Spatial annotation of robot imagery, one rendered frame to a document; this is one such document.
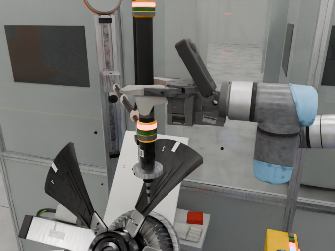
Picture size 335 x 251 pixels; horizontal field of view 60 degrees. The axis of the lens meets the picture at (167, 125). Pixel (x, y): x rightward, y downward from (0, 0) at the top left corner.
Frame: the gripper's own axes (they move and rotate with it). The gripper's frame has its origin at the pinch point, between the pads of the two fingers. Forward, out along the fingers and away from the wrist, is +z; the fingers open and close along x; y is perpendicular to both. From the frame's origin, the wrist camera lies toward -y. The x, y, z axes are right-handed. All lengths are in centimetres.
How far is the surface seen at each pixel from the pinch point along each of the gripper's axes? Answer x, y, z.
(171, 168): 13.2, 26.5, -4.6
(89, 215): 3.0, 39.9, 16.6
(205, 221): 60, 80, -8
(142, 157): -1.8, 16.3, -2.4
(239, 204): 70, 74, -23
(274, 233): 35, 59, -36
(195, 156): 14.1, 22.4, -11.0
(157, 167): 0.3, 19.5, -5.1
